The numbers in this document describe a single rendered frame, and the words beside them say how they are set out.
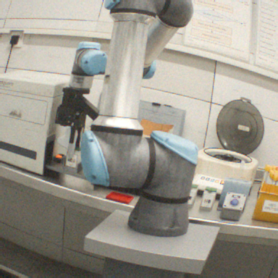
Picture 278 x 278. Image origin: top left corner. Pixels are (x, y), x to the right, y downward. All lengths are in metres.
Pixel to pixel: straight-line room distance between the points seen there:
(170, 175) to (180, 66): 1.04
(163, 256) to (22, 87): 0.84
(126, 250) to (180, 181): 0.22
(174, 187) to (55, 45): 1.27
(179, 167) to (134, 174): 0.10
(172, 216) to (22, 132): 0.67
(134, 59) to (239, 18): 1.05
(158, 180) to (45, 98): 0.59
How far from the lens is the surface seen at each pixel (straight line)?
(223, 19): 2.37
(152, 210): 1.44
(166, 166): 1.40
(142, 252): 1.32
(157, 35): 1.59
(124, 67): 1.38
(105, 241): 1.34
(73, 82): 1.84
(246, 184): 1.88
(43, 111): 1.88
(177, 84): 2.41
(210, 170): 2.07
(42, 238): 2.73
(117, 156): 1.37
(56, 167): 1.91
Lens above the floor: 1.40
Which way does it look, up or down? 11 degrees down
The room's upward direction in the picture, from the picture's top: 10 degrees clockwise
